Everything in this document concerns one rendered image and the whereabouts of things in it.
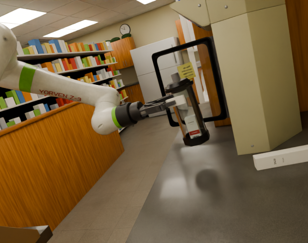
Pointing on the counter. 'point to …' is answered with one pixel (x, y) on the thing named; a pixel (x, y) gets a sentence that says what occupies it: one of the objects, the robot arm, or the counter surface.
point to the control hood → (194, 12)
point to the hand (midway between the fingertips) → (181, 97)
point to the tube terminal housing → (256, 71)
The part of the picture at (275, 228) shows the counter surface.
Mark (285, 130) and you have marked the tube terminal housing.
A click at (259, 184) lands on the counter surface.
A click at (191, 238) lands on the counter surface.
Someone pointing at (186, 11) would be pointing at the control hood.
